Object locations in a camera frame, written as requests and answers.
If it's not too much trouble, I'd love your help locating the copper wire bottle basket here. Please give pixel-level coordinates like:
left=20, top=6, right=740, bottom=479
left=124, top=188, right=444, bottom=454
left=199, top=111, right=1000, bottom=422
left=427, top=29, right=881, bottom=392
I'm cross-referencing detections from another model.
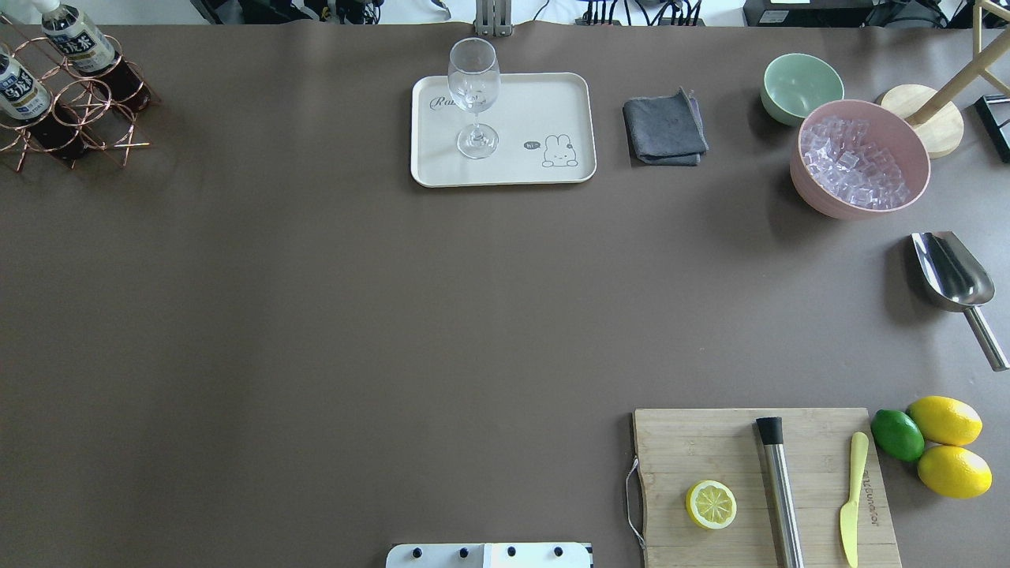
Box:
left=2, top=12, right=163, bottom=173

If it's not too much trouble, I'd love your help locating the tea bottle dark liquid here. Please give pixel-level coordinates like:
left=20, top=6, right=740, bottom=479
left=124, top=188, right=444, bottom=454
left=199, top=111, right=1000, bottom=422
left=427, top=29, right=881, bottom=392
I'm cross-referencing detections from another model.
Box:
left=32, top=1, right=152, bottom=112

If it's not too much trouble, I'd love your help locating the cream rabbit tray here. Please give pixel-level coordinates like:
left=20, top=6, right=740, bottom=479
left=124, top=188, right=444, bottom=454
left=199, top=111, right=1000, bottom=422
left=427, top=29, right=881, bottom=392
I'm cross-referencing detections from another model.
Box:
left=410, top=72, right=597, bottom=188

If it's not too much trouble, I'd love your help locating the clear wine glass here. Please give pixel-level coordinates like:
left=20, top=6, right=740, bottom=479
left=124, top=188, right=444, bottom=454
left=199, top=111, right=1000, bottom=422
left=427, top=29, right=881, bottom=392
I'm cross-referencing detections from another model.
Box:
left=447, top=37, right=501, bottom=159

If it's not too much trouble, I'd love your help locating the folded grey cloth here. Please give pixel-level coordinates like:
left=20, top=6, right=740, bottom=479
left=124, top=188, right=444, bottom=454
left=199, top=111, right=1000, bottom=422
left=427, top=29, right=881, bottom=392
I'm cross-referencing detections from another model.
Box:
left=622, top=88, right=709, bottom=166

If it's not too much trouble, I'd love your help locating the bamboo cutting board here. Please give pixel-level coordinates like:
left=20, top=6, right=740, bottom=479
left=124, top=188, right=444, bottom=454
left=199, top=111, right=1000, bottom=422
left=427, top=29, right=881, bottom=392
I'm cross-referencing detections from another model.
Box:
left=632, top=409, right=870, bottom=567

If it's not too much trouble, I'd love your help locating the half lemon slice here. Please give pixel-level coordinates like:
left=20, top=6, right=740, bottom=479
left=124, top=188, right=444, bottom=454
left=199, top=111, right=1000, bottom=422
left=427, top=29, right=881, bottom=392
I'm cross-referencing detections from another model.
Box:
left=685, top=480, right=737, bottom=531

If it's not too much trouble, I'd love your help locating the steel muddler black tip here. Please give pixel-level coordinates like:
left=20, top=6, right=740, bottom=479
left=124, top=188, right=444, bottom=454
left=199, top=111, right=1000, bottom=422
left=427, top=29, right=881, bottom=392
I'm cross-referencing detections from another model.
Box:
left=755, top=417, right=806, bottom=567

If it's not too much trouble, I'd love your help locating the green ceramic bowl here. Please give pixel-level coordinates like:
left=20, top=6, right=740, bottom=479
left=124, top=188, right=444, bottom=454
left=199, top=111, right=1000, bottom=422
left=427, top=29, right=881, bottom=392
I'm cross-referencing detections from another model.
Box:
left=761, top=53, right=845, bottom=126

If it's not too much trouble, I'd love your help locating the pink bowl with ice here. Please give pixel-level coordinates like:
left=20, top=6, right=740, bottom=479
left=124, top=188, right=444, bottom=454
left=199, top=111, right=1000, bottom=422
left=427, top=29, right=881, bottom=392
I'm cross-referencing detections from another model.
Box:
left=790, top=99, right=931, bottom=219

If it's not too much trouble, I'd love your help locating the yellow plastic knife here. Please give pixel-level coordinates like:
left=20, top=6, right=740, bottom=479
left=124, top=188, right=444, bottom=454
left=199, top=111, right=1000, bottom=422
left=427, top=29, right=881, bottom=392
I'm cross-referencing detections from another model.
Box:
left=838, top=432, right=869, bottom=567

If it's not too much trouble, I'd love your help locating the green lime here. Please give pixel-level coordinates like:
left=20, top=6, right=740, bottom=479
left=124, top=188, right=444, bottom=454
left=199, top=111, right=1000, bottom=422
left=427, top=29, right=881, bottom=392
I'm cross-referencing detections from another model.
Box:
left=870, top=409, right=925, bottom=462

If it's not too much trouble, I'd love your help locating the steel ice scoop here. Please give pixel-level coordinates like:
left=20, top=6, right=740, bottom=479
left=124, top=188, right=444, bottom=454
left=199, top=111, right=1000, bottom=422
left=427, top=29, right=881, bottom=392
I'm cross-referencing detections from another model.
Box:
left=910, top=231, right=1008, bottom=372

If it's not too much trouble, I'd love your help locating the upper yellow lemon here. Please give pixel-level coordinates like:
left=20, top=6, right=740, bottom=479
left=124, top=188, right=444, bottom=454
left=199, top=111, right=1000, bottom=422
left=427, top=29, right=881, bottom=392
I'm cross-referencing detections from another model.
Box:
left=907, top=395, right=982, bottom=447

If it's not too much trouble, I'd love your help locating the yellow lemon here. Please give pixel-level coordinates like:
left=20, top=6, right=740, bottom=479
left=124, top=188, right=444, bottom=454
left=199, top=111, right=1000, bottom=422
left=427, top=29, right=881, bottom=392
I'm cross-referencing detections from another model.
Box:
left=917, top=445, right=993, bottom=499
left=907, top=395, right=982, bottom=447

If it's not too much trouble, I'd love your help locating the wooden cup rack stand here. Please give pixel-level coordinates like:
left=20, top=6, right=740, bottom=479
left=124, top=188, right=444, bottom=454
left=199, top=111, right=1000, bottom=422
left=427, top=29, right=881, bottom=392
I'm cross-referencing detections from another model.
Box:
left=877, top=1, right=1009, bottom=159

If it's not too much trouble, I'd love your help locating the lower yellow lemon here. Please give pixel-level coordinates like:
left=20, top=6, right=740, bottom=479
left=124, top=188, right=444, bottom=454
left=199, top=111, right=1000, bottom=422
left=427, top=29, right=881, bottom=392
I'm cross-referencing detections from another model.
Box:
left=917, top=445, right=993, bottom=499

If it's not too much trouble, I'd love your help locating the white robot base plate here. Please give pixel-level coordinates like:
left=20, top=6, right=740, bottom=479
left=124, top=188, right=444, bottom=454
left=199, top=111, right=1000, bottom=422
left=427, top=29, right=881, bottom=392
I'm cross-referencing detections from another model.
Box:
left=385, top=542, right=594, bottom=567

